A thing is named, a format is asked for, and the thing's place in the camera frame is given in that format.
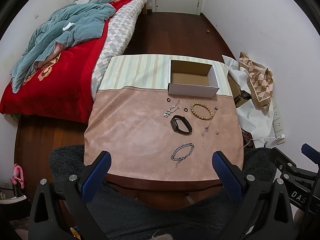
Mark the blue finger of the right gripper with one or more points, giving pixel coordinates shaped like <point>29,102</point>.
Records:
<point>311,153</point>

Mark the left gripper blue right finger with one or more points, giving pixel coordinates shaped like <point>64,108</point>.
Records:
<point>230,176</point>

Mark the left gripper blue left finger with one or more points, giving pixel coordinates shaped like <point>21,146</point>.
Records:
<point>93,175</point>

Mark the black smart band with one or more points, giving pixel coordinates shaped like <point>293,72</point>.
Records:
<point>181,125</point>

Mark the white power strip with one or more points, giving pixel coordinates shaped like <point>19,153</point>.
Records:
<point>277,125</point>

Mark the dark fuzzy blanket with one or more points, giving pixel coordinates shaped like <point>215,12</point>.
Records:
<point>121,217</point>

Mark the white fabric bag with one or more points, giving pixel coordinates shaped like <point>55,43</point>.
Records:
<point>251,119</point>

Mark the pink slipper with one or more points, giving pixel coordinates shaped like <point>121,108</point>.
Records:
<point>17,177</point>

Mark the pink suede table mat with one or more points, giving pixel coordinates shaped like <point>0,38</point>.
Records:
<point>133,125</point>

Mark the white sneaker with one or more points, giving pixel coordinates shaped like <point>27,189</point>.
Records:
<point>6,201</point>

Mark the beige geometric pattern bag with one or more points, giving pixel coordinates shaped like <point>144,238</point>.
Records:
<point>260,82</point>

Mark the red floral quilt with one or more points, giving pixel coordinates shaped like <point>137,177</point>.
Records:
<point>61,90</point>

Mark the white cardboard box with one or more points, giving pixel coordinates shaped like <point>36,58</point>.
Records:
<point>188,78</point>

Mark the striped fabric table cover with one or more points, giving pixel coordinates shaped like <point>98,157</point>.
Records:
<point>151,71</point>

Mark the teal blue blanket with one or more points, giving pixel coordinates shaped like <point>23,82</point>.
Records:
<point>69,26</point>

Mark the checkered mattress sheet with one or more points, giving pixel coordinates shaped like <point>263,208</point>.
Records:
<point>119,33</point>

